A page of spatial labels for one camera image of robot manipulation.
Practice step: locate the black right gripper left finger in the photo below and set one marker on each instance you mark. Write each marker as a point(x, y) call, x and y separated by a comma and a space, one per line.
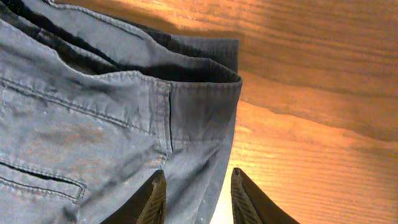
point(146, 206)

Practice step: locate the dark blue denim shorts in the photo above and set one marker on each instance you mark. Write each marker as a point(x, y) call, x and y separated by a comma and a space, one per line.
point(92, 106)

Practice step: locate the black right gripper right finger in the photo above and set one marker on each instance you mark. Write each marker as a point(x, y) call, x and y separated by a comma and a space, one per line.
point(251, 205)

